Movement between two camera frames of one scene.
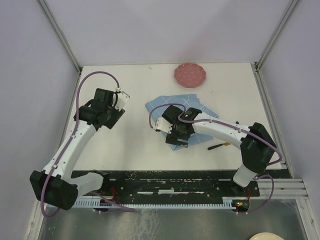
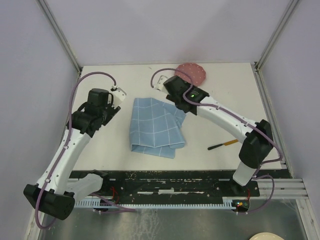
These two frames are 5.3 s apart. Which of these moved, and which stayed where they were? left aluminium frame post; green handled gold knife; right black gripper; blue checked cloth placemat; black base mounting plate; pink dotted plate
Moved: right black gripper; blue checked cloth placemat
Stayed: pink dotted plate; left aluminium frame post; green handled gold knife; black base mounting plate
